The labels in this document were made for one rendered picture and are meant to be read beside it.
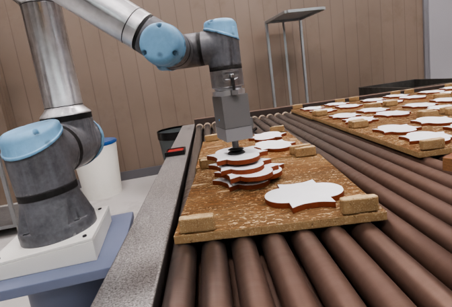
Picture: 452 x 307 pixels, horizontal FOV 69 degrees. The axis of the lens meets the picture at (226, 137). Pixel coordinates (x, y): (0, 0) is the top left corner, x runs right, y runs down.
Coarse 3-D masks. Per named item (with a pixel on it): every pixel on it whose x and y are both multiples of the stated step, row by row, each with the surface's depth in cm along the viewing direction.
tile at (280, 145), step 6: (258, 144) 110; (264, 144) 109; (270, 144) 108; (276, 144) 106; (282, 144) 105; (288, 144) 104; (294, 144) 107; (270, 150) 102; (276, 150) 101; (282, 150) 101
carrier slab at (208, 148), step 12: (288, 132) 131; (204, 144) 129; (216, 144) 126; (228, 144) 123; (240, 144) 120; (252, 144) 117; (204, 156) 108; (264, 156) 98; (276, 156) 96; (288, 156) 95
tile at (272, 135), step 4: (268, 132) 130; (272, 132) 129; (276, 132) 128; (256, 136) 125; (260, 136) 124; (264, 136) 123; (268, 136) 122; (272, 136) 121; (276, 136) 120; (280, 136) 119; (252, 140) 123; (256, 140) 119; (260, 140) 118; (264, 140) 117; (268, 140) 117
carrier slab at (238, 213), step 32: (288, 160) 90; (320, 160) 86; (192, 192) 74; (224, 192) 72; (256, 192) 69; (352, 192) 62; (224, 224) 56; (256, 224) 54; (288, 224) 53; (320, 224) 53
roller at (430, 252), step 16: (384, 208) 57; (384, 224) 54; (400, 224) 51; (400, 240) 49; (416, 240) 47; (432, 240) 46; (416, 256) 45; (432, 256) 43; (448, 256) 42; (432, 272) 42; (448, 272) 40
